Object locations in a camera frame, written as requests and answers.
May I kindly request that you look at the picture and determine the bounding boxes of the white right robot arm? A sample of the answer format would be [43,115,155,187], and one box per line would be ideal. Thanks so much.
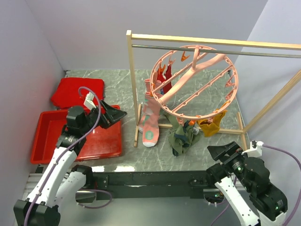
[206,141,288,226]

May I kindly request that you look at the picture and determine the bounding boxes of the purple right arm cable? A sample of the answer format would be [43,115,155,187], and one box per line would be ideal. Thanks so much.
[210,145,301,226]

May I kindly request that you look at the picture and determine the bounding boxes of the pink round clip hanger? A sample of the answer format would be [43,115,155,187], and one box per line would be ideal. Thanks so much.
[150,45,238,121]

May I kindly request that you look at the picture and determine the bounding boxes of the olive green sock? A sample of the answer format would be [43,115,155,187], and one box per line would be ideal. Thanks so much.
[163,113,201,157]

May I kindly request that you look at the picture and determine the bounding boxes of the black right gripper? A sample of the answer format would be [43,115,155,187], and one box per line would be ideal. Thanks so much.
[206,139,253,190]

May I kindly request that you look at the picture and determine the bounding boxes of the mustard yellow sock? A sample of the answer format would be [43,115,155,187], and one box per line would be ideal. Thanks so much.
[197,110,227,137]

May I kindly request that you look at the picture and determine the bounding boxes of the folded red cloth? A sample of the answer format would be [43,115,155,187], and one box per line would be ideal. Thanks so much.
[50,77,104,109]

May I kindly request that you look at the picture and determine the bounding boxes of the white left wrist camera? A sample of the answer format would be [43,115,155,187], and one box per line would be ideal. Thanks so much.
[84,92,96,110]

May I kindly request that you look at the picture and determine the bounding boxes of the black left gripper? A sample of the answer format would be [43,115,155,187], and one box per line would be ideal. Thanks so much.
[80,99,127,133]

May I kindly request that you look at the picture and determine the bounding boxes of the dark red sock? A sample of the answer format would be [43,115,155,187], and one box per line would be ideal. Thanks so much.
[156,65,173,95]

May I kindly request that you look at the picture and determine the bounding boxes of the red plastic bin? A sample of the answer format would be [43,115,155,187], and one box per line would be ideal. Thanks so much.
[30,105,123,165]

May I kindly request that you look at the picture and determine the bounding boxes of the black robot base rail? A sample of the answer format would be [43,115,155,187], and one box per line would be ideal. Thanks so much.
[84,170,217,199]

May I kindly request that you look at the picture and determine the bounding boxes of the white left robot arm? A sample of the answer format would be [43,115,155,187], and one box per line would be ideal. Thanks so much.
[14,100,127,226]

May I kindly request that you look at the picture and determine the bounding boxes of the pink patterned sock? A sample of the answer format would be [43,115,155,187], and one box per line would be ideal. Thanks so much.
[138,79,150,133]
[143,92,160,147]

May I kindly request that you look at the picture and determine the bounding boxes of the wooden clothes rack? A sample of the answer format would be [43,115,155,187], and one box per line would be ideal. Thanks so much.
[126,30,301,149]

